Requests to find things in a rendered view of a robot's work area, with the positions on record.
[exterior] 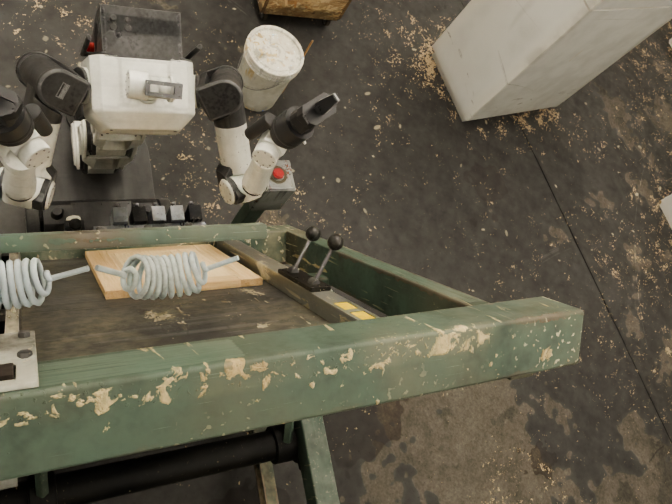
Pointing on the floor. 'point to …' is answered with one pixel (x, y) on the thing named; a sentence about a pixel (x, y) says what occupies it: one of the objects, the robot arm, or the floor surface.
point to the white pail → (269, 65)
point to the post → (247, 215)
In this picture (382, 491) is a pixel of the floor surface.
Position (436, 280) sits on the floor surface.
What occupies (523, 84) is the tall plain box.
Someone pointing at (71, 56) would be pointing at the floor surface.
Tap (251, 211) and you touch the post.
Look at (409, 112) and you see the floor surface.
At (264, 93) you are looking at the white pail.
